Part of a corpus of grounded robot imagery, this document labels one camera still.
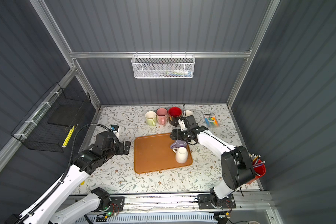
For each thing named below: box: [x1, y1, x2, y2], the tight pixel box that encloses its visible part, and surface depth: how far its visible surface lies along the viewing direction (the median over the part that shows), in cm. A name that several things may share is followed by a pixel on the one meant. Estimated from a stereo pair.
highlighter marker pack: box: [203, 113, 219, 128], surface depth 111 cm
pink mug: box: [155, 107, 168, 126], surface depth 104 cm
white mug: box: [172, 146, 189, 164], surface depth 86 cm
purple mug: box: [170, 139, 188, 150], surface depth 90 cm
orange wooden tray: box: [133, 133, 193, 174], surface depth 93 cm
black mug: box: [168, 106, 183, 128], surface depth 104 cm
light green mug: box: [145, 111, 157, 127], surface depth 103 cm
